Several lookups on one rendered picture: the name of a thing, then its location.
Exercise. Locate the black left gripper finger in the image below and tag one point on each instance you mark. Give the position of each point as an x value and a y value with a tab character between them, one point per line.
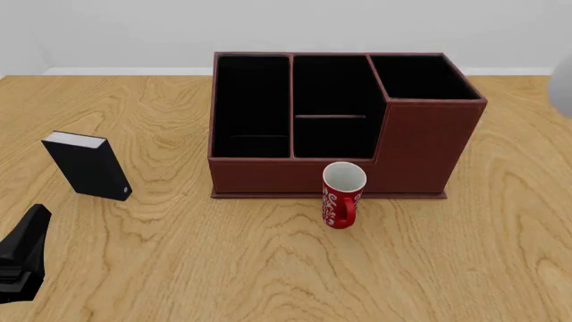
27	238

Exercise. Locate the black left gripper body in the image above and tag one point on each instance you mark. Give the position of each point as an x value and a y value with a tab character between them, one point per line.
20	283

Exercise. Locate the red mug with white print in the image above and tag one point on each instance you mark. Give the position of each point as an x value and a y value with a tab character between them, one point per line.
336	208

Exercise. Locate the red-brown desk caddy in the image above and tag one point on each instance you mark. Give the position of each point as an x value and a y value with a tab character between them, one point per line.
415	144

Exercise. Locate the black book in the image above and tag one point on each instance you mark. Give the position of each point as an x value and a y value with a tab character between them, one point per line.
89	167

